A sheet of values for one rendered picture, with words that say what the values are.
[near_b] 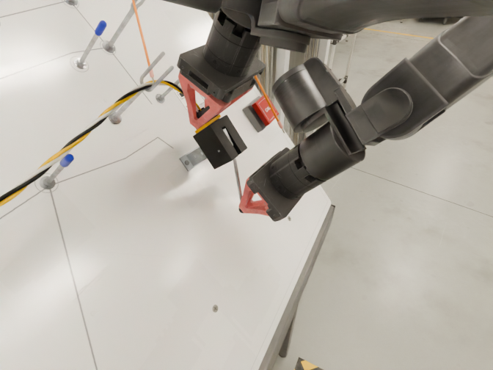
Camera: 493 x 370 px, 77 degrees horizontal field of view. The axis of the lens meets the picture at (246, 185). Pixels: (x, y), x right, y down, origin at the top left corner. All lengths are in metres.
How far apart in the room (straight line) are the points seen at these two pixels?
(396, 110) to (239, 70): 0.17
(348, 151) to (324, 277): 1.39
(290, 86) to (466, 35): 0.16
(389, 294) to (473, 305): 0.38
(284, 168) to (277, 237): 0.23
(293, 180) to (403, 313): 1.40
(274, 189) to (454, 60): 0.22
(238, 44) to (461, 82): 0.21
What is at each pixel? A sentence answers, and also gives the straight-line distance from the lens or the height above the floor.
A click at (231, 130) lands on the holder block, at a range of 0.44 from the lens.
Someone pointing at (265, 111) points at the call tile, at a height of 1.11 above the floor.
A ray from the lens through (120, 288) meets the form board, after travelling 0.41.
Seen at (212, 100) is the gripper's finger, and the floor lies 1.23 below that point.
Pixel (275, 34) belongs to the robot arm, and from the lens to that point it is 0.28.
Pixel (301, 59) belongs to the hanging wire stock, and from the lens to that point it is 1.35.
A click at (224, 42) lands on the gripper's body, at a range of 0.35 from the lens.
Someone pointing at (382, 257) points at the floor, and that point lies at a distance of 1.88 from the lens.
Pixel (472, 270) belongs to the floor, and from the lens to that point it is 2.05.
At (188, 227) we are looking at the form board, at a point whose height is 1.05.
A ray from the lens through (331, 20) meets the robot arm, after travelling 0.23.
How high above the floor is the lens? 1.38
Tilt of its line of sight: 40 degrees down
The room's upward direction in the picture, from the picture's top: straight up
